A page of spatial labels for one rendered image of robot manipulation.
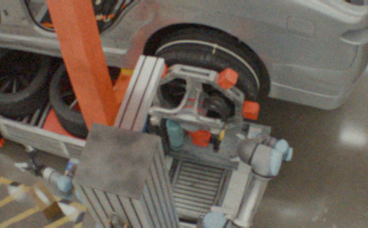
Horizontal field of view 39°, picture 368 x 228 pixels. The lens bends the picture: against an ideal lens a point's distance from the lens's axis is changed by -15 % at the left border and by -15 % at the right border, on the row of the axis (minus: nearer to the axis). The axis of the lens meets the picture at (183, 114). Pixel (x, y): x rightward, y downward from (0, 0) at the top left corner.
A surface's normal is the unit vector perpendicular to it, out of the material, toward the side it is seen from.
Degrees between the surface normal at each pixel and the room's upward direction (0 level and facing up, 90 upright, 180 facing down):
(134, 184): 0
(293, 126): 0
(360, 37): 15
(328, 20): 80
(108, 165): 0
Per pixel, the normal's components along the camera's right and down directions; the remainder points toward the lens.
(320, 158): -0.07, -0.54
